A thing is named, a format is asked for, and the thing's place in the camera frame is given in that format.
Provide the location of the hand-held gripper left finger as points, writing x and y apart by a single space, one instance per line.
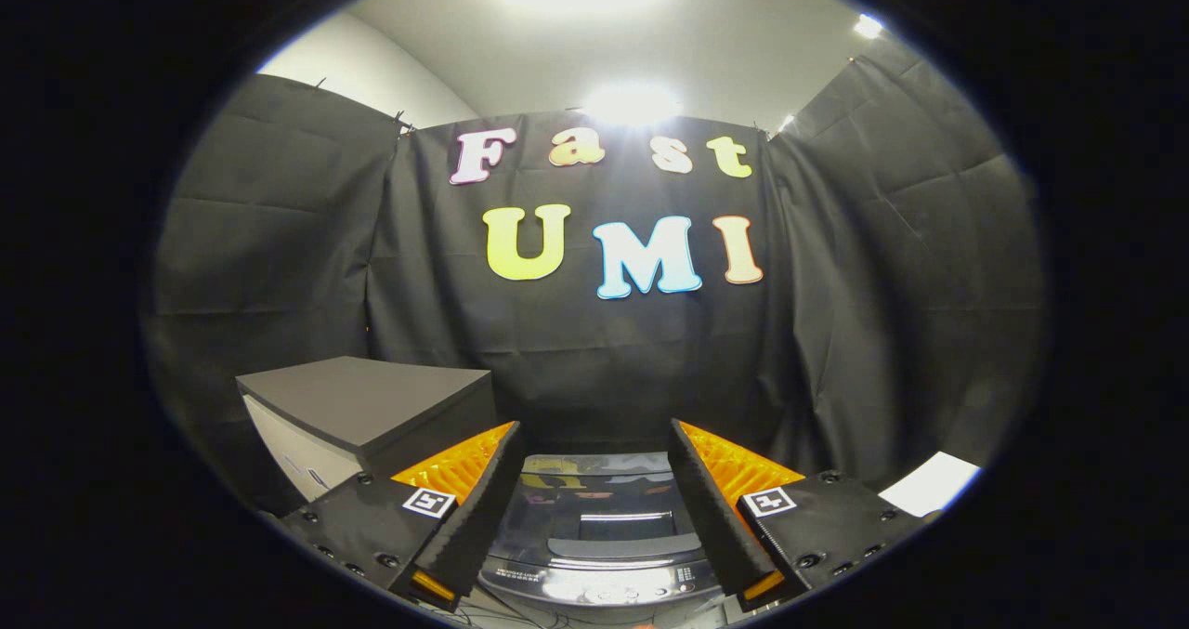
472 513

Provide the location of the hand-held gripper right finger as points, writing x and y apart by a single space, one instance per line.
715 517

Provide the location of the glossy black washing machine lid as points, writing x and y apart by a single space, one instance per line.
604 527

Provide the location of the dark grey washing machine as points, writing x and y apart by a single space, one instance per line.
594 594

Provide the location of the grey cabinet with dark top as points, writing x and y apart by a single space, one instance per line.
362 397

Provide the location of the black backdrop cloth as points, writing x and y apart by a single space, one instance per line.
576 360

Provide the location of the white flat panel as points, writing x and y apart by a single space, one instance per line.
932 482

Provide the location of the ceiling light panel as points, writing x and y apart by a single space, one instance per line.
632 104

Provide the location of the small ceiling light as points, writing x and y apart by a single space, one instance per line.
868 25

